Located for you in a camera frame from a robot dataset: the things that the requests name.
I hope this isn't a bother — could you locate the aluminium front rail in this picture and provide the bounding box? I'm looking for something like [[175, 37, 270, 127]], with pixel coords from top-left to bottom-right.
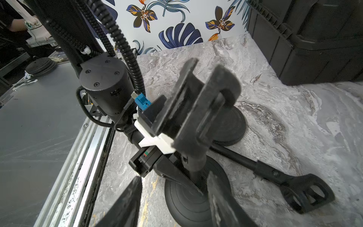
[[34, 119, 114, 227]]

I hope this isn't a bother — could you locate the black plastic toolbox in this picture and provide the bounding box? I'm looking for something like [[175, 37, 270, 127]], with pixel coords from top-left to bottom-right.
[[247, 1, 363, 86]]

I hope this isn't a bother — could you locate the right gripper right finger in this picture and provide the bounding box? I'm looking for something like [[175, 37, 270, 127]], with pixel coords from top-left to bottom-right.
[[207, 172, 257, 227]]

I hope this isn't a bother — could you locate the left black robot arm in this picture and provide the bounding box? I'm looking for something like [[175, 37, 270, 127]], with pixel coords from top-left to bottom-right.
[[27, 1, 204, 194]]

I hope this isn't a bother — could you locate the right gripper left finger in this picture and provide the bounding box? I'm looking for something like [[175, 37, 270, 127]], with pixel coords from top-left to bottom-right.
[[96, 176, 142, 227]]

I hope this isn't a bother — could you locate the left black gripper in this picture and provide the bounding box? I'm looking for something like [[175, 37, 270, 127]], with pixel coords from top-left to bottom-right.
[[129, 146, 204, 196]]

